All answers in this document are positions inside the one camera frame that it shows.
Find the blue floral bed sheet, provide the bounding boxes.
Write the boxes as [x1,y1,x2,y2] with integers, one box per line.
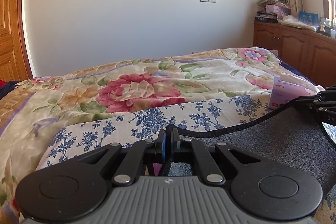
[35,94,336,217]

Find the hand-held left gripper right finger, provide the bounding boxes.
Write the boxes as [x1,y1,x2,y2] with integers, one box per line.
[167,128,261,186]

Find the pink tissue packet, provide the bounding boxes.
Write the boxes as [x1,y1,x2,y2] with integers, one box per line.
[270,75,319,109]

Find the grey towel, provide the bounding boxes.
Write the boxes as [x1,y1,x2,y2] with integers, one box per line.
[147,102,336,204]

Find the blue box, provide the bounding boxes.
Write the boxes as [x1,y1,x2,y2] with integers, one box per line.
[298,10,320,24]

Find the dark blue mattress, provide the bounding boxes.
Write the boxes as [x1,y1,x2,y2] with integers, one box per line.
[273,52,317,84]

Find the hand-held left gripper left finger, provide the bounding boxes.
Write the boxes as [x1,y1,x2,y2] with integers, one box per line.
[77,130,167,186]

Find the white plastic bag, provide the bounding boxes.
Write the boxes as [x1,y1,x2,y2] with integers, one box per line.
[278,15,320,32]

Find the wooden door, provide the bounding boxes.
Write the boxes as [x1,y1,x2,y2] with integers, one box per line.
[0,0,36,83]

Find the wooden cabinet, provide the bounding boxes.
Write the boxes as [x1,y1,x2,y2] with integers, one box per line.
[253,20,336,88]

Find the dark cloth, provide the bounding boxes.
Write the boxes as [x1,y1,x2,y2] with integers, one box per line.
[0,79,19,101]

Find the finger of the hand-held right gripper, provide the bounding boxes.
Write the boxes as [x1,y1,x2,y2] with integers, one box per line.
[296,85,336,116]

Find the dark book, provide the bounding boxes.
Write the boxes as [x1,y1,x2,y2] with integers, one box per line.
[256,16,278,24]

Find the floral plush blanket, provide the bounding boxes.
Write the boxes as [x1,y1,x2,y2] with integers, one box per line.
[0,47,326,215]

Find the small bottles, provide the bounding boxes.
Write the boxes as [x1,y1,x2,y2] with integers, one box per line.
[317,17,336,39]

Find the pink box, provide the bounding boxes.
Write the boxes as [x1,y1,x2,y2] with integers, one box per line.
[265,3,291,16]

